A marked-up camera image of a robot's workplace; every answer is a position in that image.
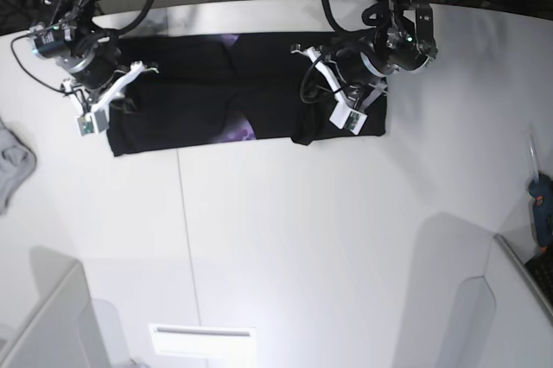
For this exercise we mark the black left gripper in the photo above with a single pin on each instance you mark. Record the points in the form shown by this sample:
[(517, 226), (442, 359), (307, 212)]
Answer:
[(356, 62)]

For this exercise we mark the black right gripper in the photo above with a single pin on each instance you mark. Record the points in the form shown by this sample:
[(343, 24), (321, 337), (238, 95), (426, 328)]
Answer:
[(96, 69)]

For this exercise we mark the black T-shirt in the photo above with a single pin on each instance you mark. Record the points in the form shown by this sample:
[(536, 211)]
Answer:
[(217, 89)]

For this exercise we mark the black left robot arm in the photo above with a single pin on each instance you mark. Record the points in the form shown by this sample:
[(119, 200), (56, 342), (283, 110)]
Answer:
[(398, 35)]

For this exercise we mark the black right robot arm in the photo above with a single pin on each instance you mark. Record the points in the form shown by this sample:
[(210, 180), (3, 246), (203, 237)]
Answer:
[(65, 32)]

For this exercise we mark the grey cloth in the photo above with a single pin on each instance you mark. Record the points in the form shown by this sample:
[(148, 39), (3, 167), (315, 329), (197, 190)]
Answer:
[(18, 163)]

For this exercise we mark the blue glue gun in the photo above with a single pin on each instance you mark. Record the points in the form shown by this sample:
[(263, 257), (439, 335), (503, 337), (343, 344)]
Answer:
[(541, 194)]

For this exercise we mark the black keyboard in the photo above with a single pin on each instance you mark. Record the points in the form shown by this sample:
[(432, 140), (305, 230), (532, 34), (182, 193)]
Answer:
[(541, 269)]

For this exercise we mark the white label plate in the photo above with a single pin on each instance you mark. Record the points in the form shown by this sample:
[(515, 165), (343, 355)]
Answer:
[(203, 342)]

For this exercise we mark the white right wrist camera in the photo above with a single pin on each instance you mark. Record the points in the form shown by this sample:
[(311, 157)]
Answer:
[(93, 112)]

